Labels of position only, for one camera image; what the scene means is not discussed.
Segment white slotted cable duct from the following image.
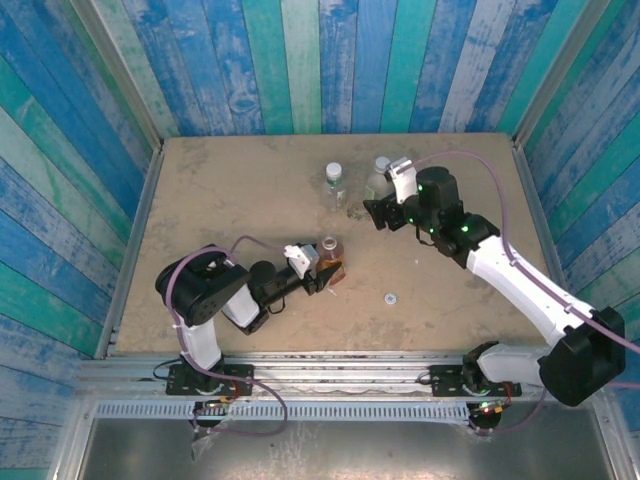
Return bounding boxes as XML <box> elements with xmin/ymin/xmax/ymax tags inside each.
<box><xmin>94</xmin><ymin>402</ymin><xmax>471</xmax><ymax>424</ymax></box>

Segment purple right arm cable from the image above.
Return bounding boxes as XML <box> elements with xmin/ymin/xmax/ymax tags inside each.
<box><xmin>407</xmin><ymin>149</ymin><xmax>640</xmax><ymax>436</ymax></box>

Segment clear bottle with green label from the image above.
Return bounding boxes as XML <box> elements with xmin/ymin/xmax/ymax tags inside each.
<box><xmin>322</xmin><ymin>162</ymin><xmax>347</xmax><ymax>214</ymax></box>

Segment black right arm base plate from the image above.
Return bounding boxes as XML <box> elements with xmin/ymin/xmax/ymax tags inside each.
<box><xmin>429</xmin><ymin>364</ymin><xmax>522</xmax><ymax>399</ymax></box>

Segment steel sheet panel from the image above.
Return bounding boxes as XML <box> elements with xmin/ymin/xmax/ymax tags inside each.
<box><xmin>74</xmin><ymin>417</ymin><xmax>619</xmax><ymax>480</ymax></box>

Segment aluminium mounting rail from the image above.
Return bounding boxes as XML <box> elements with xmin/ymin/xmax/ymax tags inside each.
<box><xmin>79</xmin><ymin>349</ymin><xmax>566</xmax><ymax>396</ymax></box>

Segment aluminium table edge rail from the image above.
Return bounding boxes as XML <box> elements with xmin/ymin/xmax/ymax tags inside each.
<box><xmin>510</xmin><ymin>137</ymin><xmax>576</xmax><ymax>301</ymax></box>
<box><xmin>94</xmin><ymin>142</ymin><xmax>166</xmax><ymax>360</ymax></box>

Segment squat clear bottle pale label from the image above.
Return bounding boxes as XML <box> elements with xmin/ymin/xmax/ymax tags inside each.
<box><xmin>363</xmin><ymin>156</ymin><xmax>397</xmax><ymax>202</ymax></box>

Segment aluminium frame post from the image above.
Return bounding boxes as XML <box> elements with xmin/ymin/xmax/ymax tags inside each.
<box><xmin>512</xmin><ymin>0</ymin><xmax>624</xmax><ymax>146</ymax></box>
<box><xmin>68</xmin><ymin>0</ymin><xmax>165</xmax><ymax>151</ymax></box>

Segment bottle of orange liquid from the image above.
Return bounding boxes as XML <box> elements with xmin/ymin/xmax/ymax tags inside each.
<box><xmin>315</xmin><ymin>237</ymin><xmax>347</xmax><ymax>286</ymax></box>

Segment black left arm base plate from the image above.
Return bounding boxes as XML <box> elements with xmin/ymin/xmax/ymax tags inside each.
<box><xmin>165</xmin><ymin>363</ymin><xmax>255</xmax><ymax>397</ymax></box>

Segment small circuit board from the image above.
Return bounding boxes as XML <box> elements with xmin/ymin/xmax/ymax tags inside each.
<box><xmin>194</xmin><ymin>397</ymin><xmax>236</xmax><ymax>416</ymax></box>
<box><xmin>472</xmin><ymin>397</ymin><xmax>506</xmax><ymax>416</ymax></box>

